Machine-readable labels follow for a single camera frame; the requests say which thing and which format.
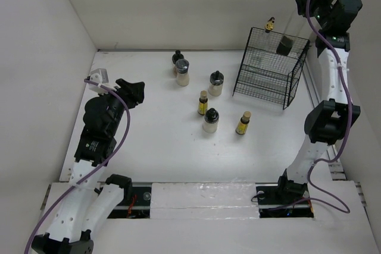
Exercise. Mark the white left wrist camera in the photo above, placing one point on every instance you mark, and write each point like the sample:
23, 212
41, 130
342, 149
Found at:
98, 76

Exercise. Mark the black-lid beige spice jar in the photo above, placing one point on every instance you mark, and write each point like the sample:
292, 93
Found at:
216, 83

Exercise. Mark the clear glass bottle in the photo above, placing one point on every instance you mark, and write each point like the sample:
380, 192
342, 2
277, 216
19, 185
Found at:
263, 42

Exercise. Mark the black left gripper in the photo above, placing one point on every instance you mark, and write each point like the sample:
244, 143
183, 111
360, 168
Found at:
134, 96

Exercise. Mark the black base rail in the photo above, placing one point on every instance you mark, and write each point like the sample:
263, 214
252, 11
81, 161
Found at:
209, 201

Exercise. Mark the small yellow bottle cork right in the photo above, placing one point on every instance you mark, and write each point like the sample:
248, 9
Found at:
243, 123

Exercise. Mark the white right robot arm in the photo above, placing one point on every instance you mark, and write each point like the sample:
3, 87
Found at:
331, 120

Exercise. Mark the small yellow bottle cork centre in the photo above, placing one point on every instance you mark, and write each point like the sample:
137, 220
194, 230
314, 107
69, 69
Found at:
203, 103

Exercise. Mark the small black-cap back jar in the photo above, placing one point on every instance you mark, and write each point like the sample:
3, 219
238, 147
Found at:
176, 56

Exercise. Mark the black wire rack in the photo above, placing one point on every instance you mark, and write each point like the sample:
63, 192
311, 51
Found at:
278, 79

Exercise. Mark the glass bottle with dark sauce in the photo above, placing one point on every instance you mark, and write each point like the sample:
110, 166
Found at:
289, 35

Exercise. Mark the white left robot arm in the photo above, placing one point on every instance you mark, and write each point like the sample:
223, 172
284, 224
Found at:
70, 224

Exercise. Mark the black-cap white powder jar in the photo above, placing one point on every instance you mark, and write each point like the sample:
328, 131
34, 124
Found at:
211, 119

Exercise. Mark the small yellow bottle cork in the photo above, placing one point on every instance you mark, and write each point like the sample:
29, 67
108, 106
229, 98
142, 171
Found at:
203, 103
243, 123

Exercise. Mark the grey-lid white powder shaker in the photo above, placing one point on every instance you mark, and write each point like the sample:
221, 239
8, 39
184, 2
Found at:
182, 77

